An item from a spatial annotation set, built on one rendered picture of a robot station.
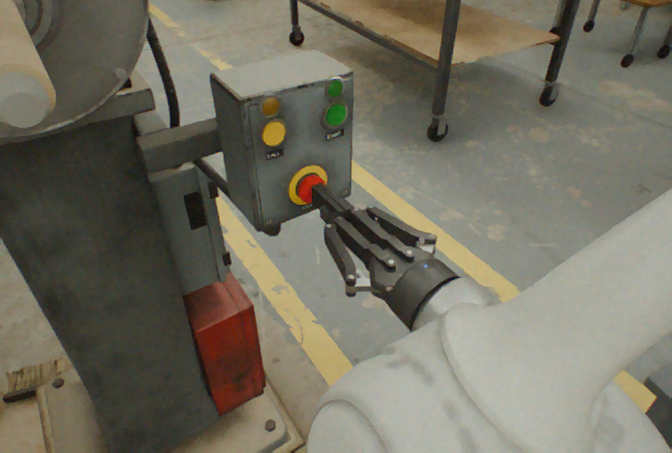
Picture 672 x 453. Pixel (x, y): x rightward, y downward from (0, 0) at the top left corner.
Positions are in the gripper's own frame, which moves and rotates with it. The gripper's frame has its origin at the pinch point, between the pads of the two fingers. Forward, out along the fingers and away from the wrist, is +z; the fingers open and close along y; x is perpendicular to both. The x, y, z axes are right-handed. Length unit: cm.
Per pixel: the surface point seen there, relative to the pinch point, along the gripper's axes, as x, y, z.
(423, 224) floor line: -98, 94, 71
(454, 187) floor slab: -99, 126, 84
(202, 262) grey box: -24.9, -11.8, 25.8
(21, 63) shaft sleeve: 29.3, -26.3, -13.8
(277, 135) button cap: 9.3, -4.1, 5.1
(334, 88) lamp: 13.3, 4.2, 5.0
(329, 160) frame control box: 2.7, 3.6, 5.6
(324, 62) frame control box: 14.5, 6.1, 10.3
